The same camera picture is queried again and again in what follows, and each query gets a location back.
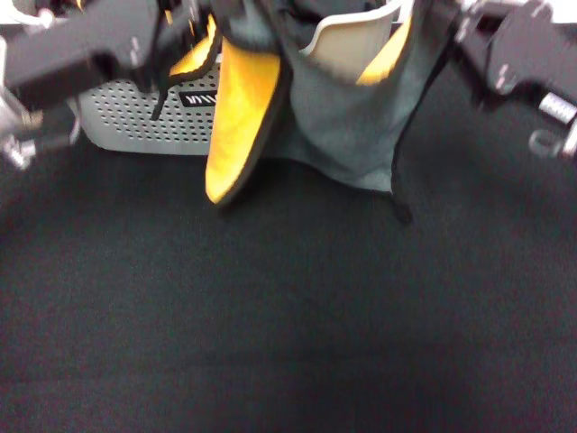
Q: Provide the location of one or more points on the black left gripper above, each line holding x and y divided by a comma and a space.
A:
81, 45

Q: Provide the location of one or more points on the small yellow towel black trim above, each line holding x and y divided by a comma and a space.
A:
198, 54

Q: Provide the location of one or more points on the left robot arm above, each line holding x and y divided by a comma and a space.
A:
27, 131

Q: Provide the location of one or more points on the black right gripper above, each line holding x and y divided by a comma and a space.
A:
518, 49

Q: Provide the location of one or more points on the black tablecloth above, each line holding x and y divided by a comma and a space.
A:
270, 315

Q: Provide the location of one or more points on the yellow and grey towel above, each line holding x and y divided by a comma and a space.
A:
351, 126

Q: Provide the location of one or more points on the grey perforated storage box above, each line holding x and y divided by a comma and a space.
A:
135, 126

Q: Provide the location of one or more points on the black cloth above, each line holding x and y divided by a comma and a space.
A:
302, 13

